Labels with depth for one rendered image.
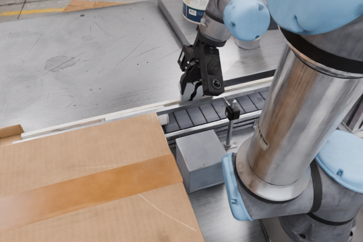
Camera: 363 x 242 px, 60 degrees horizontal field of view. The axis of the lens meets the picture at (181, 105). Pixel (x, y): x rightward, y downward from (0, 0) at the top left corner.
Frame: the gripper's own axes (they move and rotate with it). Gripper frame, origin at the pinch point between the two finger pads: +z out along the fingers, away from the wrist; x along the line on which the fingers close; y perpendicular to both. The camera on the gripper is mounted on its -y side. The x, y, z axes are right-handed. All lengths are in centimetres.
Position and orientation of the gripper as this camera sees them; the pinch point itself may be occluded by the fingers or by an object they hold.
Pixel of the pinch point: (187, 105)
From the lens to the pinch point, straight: 82.6
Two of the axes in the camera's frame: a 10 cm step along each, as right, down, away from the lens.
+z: -3.2, 7.6, 5.6
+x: -8.9, -0.4, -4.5
